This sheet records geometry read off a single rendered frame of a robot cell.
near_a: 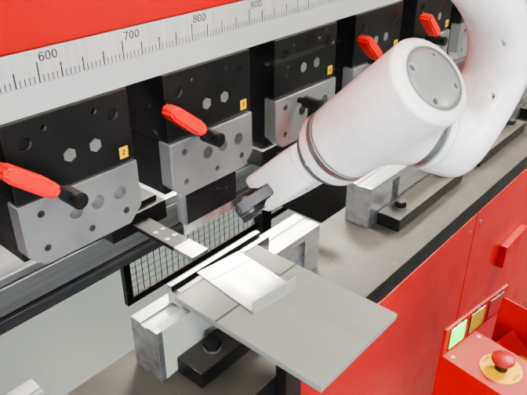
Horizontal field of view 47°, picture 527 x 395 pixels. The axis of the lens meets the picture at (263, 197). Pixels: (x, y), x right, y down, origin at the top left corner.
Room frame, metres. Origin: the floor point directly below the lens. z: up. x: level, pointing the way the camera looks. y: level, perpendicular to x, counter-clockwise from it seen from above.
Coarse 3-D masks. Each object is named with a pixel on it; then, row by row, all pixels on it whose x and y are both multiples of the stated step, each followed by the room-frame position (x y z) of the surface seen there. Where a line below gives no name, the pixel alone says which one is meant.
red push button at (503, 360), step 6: (492, 354) 0.78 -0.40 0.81; (498, 354) 0.78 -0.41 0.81; (504, 354) 0.78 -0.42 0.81; (510, 354) 0.78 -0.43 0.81; (492, 360) 0.77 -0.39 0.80; (498, 360) 0.77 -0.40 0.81; (504, 360) 0.76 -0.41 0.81; (510, 360) 0.77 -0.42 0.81; (498, 366) 0.76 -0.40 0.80; (504, 366) 0.76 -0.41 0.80; (510, 366) 0.76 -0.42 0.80; (504, 372) 0.76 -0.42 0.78
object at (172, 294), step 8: (256, 232) 0.87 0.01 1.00; (240, 240) 0.85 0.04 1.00; (248, 240) 0.85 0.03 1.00; (256, 240) 0.85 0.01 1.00; (264, 240) 0.85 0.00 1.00; (232, 248) 0.82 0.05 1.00; (240, 248) 0.83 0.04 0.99; (248, 248) 0.82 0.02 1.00; (216, 256) 0.80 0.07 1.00; (224, 256) 0.81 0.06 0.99; (200, 264) 0.78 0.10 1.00; (208, 264) 0.78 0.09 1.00; (192, 272) 0.76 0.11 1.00; (176, 280) 0.74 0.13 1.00; (184, 280) 0.74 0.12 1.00; (192, 280) 0.75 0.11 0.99; (168, 288) 0.73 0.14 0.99; (176, 288) 0.73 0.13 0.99; (176, 304) 0.72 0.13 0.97
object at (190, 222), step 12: (216, 180) 0.78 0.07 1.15; (228, 180) 0.80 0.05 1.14; (192, 192) 0.74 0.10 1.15; (204, 192) 0.76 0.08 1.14; (216, 192) 0.78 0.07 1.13; (228, 192) 0.80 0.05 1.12; (180, 204) 0.74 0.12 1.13; (192, 204) 0.74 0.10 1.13; (204, 204) 0.76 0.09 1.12; (216, 204) 0.78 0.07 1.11; (228, 204) 0.81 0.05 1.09; (180, 216) 0.74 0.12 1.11; (192, 216) 0.74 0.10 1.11; (204, 216) 0.77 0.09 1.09; (216, 216) 0.79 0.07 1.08; (192, 228) 0.75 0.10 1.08
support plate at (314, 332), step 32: (256, 256) 0.80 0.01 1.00; (192, 288) 0.72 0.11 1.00; (320, 288) 0.72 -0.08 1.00; (224, 320) 0.65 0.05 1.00; (256, 320) 0.65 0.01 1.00; (288, 320) 0.65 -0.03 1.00; (320, 320) 0.65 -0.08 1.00; (352, 320) 0.65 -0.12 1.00; (384, 320) 0.65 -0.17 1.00; (256, 352) 0.59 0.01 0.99; (288, 352) 0.58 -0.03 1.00; (320, 352) 0.58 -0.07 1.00; (352, 352) 0.58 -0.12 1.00; (320, 384) 0.53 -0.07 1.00
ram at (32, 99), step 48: (0, 0) 0.55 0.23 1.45; (48, 0) 0.58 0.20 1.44; (96, 0) 0.62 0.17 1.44; (144, 0) 0.67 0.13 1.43; (192, 0) 0.72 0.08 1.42; (240, 0) 0.78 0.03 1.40; (384, 0) 1.04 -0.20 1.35; (0, 48) 0.54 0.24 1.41; (192, 48) 0.71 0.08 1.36; (240, 48) 0.78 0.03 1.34; (0, 96) 0.53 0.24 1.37; (48, 96) 0.57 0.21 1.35
